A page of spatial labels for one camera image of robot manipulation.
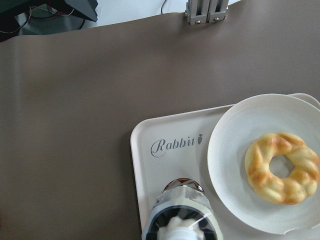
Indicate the tea bottle dark red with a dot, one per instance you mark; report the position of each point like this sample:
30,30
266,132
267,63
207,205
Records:
182,212

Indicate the white serving tray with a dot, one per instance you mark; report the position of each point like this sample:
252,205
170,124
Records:
176,146

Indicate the aluminium frame post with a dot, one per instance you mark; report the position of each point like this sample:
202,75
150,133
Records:
206,11

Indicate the ring pastry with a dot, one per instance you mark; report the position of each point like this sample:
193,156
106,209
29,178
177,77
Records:
301,183

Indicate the black stand frame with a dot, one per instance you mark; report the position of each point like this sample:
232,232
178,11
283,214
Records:
44,17

